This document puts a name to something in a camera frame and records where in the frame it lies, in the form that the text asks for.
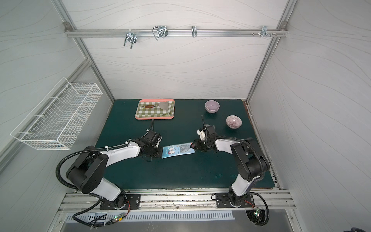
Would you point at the aluminium top crossbar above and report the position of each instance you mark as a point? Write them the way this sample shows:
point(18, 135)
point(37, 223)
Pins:
point(173, 33)

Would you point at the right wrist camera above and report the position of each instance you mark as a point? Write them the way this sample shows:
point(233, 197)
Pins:
point(201, 134)

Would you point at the striped purple bowl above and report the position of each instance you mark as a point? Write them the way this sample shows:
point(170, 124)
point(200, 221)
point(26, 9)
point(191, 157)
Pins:
point(233, 122)

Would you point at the plain lilac bowl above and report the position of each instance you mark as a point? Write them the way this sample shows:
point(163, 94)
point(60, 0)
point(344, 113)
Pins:
point(212, 106)

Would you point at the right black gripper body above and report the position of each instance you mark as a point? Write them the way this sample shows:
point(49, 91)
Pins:
point(198, 145)

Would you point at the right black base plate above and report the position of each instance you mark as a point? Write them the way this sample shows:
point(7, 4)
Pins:
point(224, 200)

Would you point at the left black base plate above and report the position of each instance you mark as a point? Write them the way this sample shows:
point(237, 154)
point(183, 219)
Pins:
point(133, 201)

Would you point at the blue ruler set package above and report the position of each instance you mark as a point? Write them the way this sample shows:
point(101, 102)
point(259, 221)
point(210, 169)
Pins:
point(177, 150)

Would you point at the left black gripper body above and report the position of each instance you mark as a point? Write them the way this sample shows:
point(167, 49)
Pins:
point(158, 148)

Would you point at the metal U-bolt clamp left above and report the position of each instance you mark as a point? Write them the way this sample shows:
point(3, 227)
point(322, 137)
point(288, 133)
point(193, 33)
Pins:
point(131, 38)

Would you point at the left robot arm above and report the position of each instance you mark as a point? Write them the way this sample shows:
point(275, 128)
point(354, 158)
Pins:
point(87, 172)

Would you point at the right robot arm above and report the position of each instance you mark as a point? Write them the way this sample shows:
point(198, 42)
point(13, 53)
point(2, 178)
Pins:
point(251, 163)

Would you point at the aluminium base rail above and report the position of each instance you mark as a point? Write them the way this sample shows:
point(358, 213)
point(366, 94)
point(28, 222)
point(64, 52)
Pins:
point(180, 199)

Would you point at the white wire wall basket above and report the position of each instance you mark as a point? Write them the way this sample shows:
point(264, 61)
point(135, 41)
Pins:
point(56, 122)

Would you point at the small metal bracket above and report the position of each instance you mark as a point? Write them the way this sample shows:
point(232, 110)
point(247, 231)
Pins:
point(194, 31)

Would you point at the metal U-bolt clamp middle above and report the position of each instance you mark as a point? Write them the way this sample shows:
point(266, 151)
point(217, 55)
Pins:
point(160, 32)

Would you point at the wooden handled metal spatula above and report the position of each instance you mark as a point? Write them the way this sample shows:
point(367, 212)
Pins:
point(163, 105)

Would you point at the white slotted vent strip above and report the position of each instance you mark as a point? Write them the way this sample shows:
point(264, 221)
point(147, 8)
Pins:
point(162, 216)

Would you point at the green checked cloth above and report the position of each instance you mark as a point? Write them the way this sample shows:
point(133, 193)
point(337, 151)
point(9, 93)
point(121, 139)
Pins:
point(154, 112)

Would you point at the metal u-bolt clamp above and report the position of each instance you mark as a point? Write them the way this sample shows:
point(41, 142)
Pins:
point(160, 32)
point(131, 38)

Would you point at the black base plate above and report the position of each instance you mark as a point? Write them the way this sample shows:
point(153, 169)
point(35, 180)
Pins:
point(224, 200)
point(133, 201)

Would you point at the pink plastic tray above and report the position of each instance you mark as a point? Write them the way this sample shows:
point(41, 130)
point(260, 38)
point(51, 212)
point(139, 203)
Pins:
point(160, 118)

